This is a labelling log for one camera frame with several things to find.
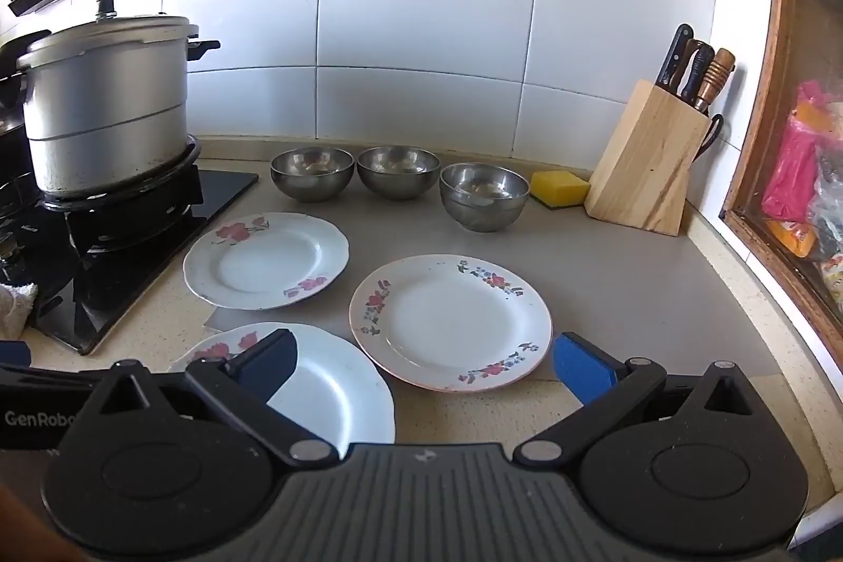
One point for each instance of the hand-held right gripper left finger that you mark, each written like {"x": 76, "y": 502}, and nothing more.
{"x": 270, "y": 363}

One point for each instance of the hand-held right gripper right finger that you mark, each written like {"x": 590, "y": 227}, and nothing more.
{"x": 583, "y": 368}

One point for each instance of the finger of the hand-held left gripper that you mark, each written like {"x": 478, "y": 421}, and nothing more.
{"x": 13, "y": 352}

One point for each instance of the white plate with red flowers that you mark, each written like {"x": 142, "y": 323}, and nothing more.
{"x": 263, "y": 266}
{"x": 342, "y": 397}

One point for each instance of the cream plate with floral rim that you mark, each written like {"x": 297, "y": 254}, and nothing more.
{"x": 451, "y": 325}

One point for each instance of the stainless steel bowl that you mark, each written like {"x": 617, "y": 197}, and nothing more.
{"x": 311, "y": 173}
{"x": 398, "y": 173}
{"x": 484, "y": 203}

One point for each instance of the white cloth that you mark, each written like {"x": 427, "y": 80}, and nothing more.
{"x": 14, "y": 308}

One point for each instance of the black glass gas stove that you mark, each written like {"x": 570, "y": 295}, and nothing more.
{"x": 132, "y": 246}

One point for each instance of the yellow sponge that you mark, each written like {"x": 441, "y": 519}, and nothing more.
{"x": 558, "y": 190}

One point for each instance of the wooden knife block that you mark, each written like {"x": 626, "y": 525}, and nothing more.
{"x": 649, "y": 160}

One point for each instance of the orange packet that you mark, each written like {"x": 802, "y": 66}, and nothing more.
{"x": 793, "y": 238}

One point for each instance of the aluminium pressure cooker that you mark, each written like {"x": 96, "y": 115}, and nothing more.
{"x": 105, "y": 108}

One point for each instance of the pink plastic bag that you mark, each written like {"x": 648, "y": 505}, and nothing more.
{"x": 793, "y": 167}

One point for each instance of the wooden window frame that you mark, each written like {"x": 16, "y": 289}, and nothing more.
{"x": 757, "y": 140}

